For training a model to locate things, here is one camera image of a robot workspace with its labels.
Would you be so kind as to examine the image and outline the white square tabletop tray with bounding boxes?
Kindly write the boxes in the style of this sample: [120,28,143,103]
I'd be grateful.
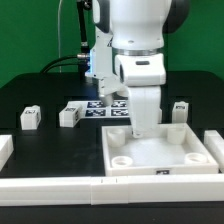
[102,123,219,176]

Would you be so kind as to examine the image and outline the AprilTag marker sheet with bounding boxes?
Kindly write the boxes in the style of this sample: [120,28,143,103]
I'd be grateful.
[67,100,129,119]

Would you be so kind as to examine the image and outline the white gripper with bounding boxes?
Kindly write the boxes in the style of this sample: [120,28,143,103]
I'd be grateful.
[114,53,166,138]

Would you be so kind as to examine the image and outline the white thin cable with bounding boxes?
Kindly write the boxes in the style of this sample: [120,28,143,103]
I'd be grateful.
[57,0,64,74]

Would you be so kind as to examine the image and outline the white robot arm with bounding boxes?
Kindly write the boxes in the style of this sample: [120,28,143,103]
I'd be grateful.
[86,0,190,138]

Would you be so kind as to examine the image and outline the white U-shaped obstacle fence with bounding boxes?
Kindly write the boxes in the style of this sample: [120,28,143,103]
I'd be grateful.
[0,129,224,206]

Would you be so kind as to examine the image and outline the black cables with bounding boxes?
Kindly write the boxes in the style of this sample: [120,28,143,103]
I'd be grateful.
[40,54,91,74]

